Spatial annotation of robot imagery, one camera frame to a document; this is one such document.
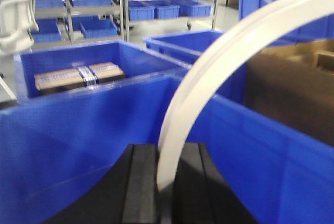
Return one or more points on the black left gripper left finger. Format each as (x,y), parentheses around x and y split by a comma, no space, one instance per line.
(127,193)

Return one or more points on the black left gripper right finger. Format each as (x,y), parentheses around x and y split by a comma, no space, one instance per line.
(201,194)

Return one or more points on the white curved PVC clamp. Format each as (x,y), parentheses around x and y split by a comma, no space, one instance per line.
(218,63)

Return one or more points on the large blue target bin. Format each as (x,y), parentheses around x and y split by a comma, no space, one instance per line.
(54,149)

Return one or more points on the blue bin with carton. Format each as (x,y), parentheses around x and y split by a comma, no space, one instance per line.
(132,59)

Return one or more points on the blue bin middle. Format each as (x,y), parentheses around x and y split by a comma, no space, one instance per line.
(189,46)

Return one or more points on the taped cardboard carton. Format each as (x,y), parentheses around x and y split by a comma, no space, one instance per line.
(78,77)

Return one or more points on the brown cardboard box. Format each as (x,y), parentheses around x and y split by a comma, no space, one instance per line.
(293,84)

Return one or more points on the steel shelving rack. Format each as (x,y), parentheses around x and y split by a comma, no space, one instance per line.
(104,7)

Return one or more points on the white plastic chair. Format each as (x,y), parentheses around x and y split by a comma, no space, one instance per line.
(17,22)

